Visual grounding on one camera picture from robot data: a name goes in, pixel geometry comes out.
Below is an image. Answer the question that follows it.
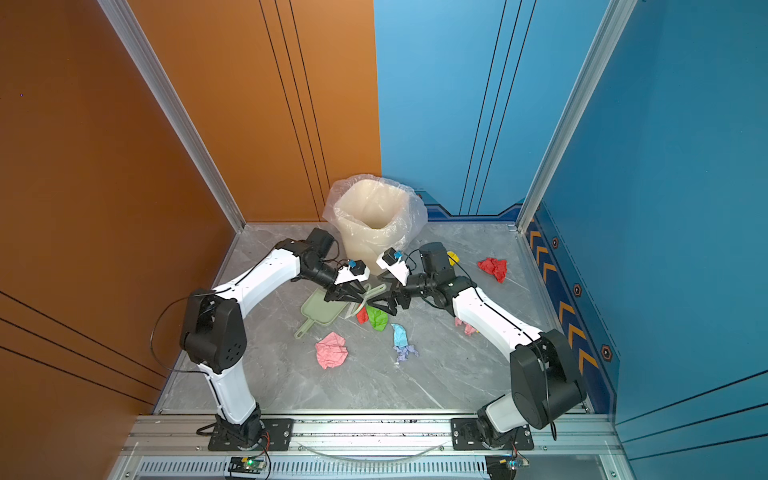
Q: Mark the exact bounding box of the left green circuit board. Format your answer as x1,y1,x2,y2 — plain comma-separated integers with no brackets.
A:
226,456,270,479

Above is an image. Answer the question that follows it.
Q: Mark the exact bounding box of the red paper strip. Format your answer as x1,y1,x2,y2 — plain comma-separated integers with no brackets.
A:
355,307,369,325

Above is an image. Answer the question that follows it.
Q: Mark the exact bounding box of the light blue paper strip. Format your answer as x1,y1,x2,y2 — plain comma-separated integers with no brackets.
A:
392,323,409,349

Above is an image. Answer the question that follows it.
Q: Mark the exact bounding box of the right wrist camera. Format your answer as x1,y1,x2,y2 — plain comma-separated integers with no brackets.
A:
376,247,411,286

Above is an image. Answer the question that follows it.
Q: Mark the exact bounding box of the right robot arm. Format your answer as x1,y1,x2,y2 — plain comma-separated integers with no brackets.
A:
373,242,588,449

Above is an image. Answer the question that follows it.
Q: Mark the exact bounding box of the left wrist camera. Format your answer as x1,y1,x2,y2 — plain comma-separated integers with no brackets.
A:
335,260,370,285

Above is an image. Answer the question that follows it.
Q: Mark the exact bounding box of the clear plastic bin liner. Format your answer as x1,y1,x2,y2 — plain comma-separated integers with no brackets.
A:
323,174,428,250

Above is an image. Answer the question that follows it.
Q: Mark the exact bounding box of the green paper scrap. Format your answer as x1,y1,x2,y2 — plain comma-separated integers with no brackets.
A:
366,306,389,332

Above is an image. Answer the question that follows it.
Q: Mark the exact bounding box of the left aluminium corner post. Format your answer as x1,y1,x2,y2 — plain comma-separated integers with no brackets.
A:
98,0,246,233

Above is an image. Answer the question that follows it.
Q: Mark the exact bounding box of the right aluminium corner post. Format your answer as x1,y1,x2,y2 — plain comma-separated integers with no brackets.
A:
515,0,637,234

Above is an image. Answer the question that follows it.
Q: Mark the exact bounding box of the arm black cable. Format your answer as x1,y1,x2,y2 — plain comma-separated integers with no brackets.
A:
148,293,208,376
401,248,559,442

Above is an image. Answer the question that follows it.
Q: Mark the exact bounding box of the green hand brush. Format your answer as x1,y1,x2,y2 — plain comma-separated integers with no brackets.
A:
342,284,388,319

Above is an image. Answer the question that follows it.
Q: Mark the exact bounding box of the right circuit board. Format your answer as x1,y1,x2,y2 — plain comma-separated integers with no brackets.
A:
485,456,530,480

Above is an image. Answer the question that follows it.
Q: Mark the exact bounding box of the cream plastic trash bin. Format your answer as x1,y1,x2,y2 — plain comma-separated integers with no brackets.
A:
331,178,409,276

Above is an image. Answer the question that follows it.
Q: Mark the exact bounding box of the crumpled red paper scrap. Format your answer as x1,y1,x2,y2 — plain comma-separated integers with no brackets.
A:
477,258,508,283

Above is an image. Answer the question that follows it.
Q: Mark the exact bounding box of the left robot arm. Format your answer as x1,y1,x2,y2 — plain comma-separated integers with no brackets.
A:
180,228,370,450

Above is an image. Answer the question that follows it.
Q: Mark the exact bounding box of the aluminium front rail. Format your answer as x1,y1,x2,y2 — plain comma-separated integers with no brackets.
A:
108,411,634,479

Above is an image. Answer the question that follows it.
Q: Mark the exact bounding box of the aluminium corner post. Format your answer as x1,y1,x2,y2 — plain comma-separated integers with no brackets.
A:
515,0,637,234
98,0,246,233

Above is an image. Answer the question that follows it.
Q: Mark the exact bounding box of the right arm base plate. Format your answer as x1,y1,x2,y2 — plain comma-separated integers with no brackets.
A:
450,418,535,451

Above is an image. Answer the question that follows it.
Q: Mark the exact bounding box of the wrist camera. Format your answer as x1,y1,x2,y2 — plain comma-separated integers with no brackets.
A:
376,247,411,286
335,260,370,285

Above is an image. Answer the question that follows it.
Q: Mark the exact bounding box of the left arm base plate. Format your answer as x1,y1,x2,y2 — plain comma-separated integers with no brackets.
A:
207,416,294,452

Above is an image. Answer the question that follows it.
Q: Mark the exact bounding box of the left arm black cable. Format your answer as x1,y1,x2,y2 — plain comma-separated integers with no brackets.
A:
148,293,208,376

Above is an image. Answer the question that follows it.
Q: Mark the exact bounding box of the green plastic dustpan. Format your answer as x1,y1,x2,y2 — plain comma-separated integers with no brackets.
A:
294,288,361,339

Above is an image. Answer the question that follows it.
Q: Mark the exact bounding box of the large pink paper scrap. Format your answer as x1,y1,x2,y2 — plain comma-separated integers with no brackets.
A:
315,332,348,370

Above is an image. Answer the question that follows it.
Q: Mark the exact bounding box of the small pink paper scrap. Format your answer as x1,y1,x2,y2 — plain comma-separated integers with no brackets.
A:
455,317,477,337

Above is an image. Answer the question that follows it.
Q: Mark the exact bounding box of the purple paper scrap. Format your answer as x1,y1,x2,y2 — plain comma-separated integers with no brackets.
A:
393,345,420,364

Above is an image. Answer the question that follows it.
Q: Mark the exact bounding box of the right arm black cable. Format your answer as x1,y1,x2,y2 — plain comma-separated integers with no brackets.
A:
401,248,559,442

